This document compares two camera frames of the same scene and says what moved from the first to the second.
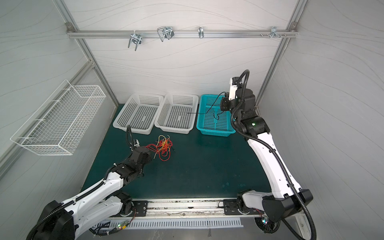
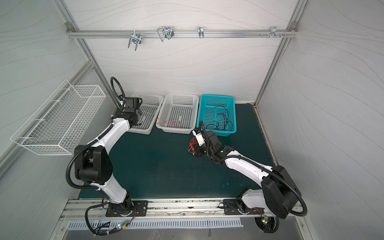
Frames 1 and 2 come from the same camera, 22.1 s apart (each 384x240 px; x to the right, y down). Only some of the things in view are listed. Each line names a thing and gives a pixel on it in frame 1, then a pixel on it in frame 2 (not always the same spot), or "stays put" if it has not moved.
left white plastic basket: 141,112 stays put
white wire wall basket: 59,124 stays put
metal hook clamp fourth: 273,31 stays put
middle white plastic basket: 175,114 stays put
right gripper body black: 225,103 -> 197,147
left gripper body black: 148,159 -> 139,114
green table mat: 187,166 stays put
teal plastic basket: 212,121 stays put
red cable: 163,148 -> 161,121
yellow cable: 162,147 -> 150,113
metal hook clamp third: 201,32 stays put
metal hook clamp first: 136,38 stays put
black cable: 210,108 -> 214,116
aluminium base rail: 187,209 stays put
